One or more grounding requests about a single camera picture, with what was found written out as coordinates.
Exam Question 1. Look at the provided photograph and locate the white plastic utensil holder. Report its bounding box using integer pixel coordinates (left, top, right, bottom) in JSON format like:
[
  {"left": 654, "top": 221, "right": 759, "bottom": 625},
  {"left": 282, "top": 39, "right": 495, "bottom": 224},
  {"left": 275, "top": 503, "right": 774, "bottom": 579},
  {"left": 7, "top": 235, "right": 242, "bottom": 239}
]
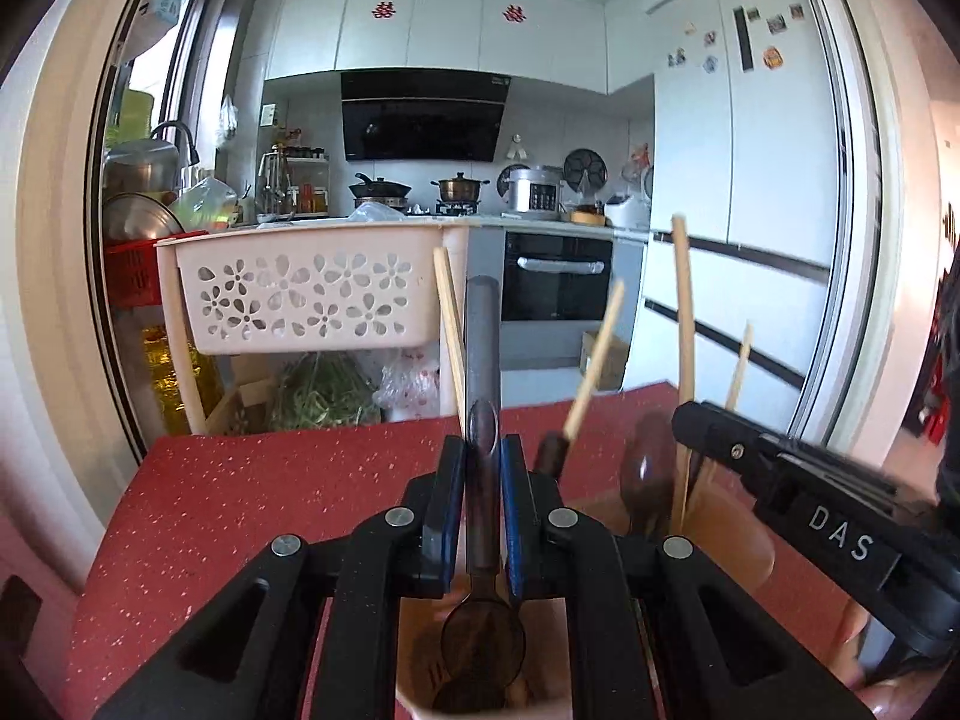
[{"left": 392, "top": 463, "right": 778, "bottom": 720}]

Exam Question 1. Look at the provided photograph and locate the steel cooking pot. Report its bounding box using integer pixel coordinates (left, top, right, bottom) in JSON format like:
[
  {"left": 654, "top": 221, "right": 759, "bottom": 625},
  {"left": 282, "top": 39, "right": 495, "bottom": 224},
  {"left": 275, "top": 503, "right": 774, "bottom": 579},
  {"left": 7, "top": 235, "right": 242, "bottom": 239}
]
[{"left": 433, "top": 171, "right": 488, "bottom": 205}]

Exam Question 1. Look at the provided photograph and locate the dark spoon black handle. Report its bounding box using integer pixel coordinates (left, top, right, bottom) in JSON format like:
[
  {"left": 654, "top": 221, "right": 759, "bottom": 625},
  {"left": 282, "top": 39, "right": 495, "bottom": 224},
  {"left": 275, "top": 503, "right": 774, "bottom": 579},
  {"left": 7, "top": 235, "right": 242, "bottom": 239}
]
[{"left": 434, "top": 275, "right": 526, "bottom": 715}]

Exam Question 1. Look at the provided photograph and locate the long bamboo chopstick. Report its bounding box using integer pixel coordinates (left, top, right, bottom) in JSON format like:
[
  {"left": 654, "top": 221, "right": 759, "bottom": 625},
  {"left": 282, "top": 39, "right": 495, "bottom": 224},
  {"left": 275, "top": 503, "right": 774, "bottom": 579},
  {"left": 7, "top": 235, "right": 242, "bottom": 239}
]
[{"left": 433, "top": 247, "right": 467, "bottom": 434}]

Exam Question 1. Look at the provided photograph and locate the white refrigerator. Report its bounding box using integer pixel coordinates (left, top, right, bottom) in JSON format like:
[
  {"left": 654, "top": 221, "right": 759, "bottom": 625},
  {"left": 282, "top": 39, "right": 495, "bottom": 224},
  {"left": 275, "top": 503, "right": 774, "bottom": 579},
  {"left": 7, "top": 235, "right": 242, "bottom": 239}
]
[{"left": 628, "top": 0, "right": 839, "bottom": 431}]

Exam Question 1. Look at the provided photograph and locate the pink plastic stool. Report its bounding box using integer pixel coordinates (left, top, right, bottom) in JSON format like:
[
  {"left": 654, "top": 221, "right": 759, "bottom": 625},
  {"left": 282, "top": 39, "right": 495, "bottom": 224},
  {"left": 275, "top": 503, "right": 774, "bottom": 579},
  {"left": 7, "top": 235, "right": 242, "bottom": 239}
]
[{"left": 2, "top": 515, "right": 78, "bottom": 718}]

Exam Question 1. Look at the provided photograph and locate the black range hood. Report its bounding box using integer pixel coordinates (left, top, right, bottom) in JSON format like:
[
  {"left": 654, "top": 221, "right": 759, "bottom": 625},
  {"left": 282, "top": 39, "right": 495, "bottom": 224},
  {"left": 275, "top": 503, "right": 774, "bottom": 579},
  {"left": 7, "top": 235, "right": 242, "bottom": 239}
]
[{"left": 340, "top": 68, "right": 511, "bottom": 163}]

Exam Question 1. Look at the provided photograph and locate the silver rice cooker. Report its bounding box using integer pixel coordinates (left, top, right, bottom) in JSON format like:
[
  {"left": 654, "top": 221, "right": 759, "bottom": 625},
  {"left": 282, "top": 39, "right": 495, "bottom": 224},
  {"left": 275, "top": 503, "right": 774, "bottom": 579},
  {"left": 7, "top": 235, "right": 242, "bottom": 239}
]
[{"left": 498, "top": 164, "right": 563, "bottom": 220}]

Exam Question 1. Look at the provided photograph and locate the black wok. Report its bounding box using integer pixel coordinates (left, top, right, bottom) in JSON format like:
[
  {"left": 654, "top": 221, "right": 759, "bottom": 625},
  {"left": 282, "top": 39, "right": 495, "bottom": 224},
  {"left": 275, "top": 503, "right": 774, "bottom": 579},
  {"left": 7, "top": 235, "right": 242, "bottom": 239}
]
[{"left": 350, "top": 172, "right": 412, "bottom": 200}]

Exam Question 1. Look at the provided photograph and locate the white floral plastic basket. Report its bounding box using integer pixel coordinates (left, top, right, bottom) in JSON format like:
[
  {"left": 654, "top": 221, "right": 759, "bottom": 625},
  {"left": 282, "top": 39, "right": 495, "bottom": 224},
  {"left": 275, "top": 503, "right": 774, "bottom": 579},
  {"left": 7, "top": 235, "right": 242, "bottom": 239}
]
[{"left": 155, "top": 218, "right": 469, "bottom": 436}]

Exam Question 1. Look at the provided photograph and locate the right bamboo chopstick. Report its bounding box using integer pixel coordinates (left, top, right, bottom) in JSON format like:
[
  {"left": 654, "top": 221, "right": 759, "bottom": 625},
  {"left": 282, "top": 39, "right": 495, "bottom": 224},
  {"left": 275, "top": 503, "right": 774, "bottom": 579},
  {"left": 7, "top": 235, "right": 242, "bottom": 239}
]
[{"left": 688, "top": 323, "right": 754, "bottom": 514}]

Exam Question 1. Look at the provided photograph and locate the bamboo chopstick blue tip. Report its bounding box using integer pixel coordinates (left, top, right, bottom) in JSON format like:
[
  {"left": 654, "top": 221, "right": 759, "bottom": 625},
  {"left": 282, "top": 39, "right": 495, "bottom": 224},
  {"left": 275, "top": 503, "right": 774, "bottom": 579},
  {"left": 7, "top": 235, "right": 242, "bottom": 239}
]
[{"left": 670, "top": 215, "right": 695, "bottom": 535}]

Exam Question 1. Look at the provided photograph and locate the short crossing bamboo chopstick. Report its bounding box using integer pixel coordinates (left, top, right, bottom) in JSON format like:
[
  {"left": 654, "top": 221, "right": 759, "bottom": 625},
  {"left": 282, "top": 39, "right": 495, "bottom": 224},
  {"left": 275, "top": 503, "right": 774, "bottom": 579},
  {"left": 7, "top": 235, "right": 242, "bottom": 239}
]
[{"left": 563, "top": 280, "right": 626, "bottom": 445}]

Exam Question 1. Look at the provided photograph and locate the built-in black oven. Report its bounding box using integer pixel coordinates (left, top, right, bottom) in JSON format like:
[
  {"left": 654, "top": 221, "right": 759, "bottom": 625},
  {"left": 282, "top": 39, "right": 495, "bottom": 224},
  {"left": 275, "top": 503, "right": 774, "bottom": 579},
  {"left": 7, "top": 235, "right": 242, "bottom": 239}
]
[{"left": 501, "top": 231, "right": 613, "bottom": 322}]

